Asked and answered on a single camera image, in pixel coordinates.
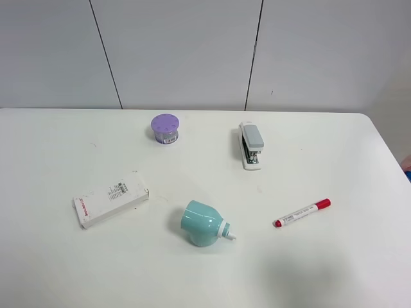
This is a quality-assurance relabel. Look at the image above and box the white and grey stapler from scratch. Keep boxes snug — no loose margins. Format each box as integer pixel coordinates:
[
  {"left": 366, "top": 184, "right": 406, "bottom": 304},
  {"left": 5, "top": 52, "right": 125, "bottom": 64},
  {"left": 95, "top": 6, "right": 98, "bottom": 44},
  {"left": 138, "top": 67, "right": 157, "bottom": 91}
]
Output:
[{"left": 238, "top": 121, "right": 265, "bottom": 171}]

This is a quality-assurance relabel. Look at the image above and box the teal pencil sharpener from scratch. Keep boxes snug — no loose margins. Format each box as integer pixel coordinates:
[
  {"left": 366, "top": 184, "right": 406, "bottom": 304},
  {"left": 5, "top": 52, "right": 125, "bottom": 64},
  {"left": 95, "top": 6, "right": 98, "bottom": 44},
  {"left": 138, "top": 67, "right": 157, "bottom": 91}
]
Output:
[{"left": 180, "top": 200, "right": 237, "bottom": 247}]

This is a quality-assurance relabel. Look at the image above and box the purple round lidded container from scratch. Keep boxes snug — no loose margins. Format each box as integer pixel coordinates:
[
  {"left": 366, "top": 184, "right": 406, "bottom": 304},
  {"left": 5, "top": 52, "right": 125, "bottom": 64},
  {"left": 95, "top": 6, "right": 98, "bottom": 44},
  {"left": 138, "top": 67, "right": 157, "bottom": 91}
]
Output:
[{"left": 150, "top": 114, "right": 180, "bottom": 144}]

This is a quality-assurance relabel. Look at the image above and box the white Snowhite cardboard box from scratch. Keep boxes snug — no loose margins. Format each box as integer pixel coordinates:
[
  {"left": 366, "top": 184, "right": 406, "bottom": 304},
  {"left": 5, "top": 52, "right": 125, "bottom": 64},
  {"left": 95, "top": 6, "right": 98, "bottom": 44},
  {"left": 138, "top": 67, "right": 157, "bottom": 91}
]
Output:
[{"left": 73, "top": 171, "right": 150, "bottom": 229}]

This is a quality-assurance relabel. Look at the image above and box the red whiteboard marker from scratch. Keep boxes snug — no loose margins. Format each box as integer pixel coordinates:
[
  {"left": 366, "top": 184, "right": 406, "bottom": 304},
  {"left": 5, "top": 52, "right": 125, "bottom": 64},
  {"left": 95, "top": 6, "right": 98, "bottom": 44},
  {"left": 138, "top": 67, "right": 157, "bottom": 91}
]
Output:
[{"left": 273, "top": 198, "right": 331, "bottom": 228}]

